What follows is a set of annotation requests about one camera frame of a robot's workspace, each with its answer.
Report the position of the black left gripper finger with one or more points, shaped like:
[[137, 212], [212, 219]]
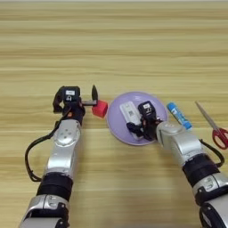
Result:
[[57, 104], [94, 95]]

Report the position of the blue glue stick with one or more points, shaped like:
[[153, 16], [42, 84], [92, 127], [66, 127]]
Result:
[[178, 115]]

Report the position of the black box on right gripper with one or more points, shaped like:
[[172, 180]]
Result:
[[147, 109]]

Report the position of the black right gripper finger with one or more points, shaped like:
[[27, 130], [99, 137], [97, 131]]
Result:
[[135, 129]]

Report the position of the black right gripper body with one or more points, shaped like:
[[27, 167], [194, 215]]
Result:
[[150, 127]]

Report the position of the purple round plate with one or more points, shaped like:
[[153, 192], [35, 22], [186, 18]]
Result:
[[115, 118]]

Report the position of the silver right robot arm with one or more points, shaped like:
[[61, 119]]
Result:
[[181, 142]]

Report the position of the white rectangular remote device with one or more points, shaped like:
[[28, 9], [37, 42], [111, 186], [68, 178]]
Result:
[[129, 112]]

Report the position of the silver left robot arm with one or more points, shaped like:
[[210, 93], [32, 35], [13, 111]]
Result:
[[63, 154]]

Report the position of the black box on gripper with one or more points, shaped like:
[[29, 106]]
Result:
[[147, 109], [71, 94]]

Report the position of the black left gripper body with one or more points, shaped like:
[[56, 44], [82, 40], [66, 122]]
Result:
[[75, 112]]

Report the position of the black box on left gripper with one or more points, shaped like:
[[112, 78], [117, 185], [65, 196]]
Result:
[[71, 94]]

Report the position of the red cube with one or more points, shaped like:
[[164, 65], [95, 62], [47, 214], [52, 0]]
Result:
[[99, 109]]

